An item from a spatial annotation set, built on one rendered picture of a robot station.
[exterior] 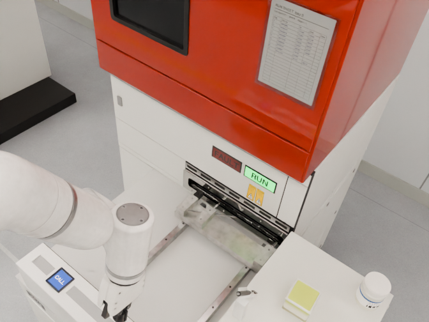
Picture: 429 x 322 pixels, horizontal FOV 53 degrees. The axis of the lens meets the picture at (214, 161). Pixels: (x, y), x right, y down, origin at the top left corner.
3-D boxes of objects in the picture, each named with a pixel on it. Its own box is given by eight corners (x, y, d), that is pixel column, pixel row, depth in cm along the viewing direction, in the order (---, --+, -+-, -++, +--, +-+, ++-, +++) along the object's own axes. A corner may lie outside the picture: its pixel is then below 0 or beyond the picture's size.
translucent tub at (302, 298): (292, 289, 122) (297, 276, 117) (316, 303, 119) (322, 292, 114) (279, 309, 117) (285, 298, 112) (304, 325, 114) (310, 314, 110)
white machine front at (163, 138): (122, 142, 180) (113, 59, 151) (287, 250, 148) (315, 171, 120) (117, 145, 178) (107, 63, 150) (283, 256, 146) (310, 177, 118)
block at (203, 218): (208, 209, 150) (209, 204, 148) (216, 214, 149) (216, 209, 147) (193, 223, 146) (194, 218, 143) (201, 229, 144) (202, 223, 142)
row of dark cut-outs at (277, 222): (186, 165, 155) (186, 161, 154) (289, 230, 138) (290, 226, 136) (185, 167, 155) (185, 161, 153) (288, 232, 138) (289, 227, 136)
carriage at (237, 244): (189, 202, 156) (189, 197, 154) (272, 259, 142) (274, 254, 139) (174, 215, 151) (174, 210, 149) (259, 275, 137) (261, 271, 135)
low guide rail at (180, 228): (202, 207, 159) (202, 202, 156) (205, 209, 158) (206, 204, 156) (97, 305, 129) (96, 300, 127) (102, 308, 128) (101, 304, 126)
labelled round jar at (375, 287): (360, 283, 125) (371, 266, 118) (383, 298, 122) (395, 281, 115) (350, 301, 120) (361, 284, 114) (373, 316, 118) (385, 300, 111)
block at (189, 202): (191, 198, 153) (191, 193, 151) (198, 203, 152) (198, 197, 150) (176, 211, 149) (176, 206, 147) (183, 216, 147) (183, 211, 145)
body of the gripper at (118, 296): (130, 244, 93) (126, 277, 100) (94, 270, 86) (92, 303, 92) (156, 264, 90) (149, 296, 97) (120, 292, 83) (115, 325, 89)
